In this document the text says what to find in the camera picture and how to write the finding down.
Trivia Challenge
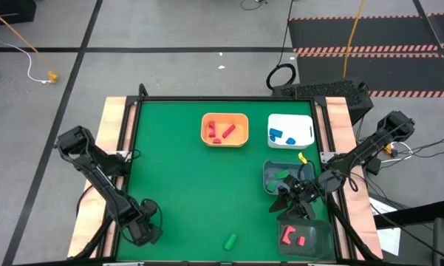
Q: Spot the white plastic bin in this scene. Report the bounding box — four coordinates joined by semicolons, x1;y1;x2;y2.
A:
267;113;315;150

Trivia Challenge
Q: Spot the yellow hanging cable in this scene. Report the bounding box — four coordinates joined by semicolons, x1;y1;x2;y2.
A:
342;0;366;79

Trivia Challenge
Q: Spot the orange floor cable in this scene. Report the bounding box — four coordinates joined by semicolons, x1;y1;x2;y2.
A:
0;4;56;75

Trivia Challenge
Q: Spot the green cylinder block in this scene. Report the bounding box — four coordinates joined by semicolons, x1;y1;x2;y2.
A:
223;233;239;251

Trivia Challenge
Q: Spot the black hanging cable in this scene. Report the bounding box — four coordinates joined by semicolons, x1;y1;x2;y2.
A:
265;0;298;91

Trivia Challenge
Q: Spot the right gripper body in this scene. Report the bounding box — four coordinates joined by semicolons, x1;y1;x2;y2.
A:
280;174;326;208

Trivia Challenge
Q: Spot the black beam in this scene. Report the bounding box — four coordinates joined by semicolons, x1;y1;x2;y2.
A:
372;199;444;230

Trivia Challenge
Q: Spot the black hazard-striped floor mat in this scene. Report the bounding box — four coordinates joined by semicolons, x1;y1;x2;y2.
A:
287;13;444;99

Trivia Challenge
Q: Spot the white paper sheet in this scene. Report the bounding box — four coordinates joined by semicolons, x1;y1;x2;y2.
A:
369;197;402;256

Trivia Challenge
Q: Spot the wooden side board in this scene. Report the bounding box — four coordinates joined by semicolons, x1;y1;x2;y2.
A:
68;96;129;258
324;96;383;259

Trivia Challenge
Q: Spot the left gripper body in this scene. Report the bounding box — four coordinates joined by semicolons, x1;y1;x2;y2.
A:
123;201;163;248

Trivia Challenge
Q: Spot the orange plastic bin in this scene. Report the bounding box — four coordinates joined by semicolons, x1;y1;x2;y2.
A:
200;112;250;148

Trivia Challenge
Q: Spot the long red block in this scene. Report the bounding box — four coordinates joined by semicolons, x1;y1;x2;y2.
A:
222;123;237;140

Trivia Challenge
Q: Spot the dark grey plastic bin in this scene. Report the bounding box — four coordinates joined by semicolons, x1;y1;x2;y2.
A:
262;159;315;197
277;217;336;261

